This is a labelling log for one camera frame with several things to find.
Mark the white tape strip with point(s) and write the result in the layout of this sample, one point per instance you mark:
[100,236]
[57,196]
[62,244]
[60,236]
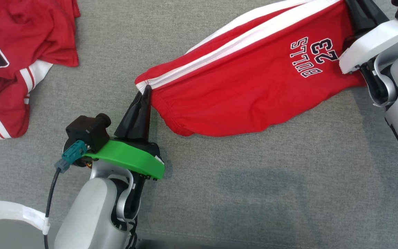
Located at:
[9,211]

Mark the red white basketball jersey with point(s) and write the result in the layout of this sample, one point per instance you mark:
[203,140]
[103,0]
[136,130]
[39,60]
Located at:
[19,34]

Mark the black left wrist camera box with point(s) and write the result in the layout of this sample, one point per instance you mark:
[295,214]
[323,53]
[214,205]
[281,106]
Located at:
[86,133]

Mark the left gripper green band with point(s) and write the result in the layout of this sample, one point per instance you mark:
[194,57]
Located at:
[130,157]

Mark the red Bulls 23 shorts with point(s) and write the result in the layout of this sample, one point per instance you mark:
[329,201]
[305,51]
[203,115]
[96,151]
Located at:
[254,86]

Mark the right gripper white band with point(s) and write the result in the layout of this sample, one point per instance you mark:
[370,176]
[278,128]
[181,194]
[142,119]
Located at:
[375,39]

